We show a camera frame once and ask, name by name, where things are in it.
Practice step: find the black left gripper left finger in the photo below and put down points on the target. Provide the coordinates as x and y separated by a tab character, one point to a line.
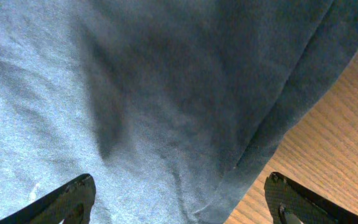
69	204

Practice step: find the dark blue denim shorts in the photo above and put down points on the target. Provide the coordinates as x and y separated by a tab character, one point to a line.
174	107

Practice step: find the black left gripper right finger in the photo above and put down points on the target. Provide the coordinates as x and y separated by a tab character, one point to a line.
289	202

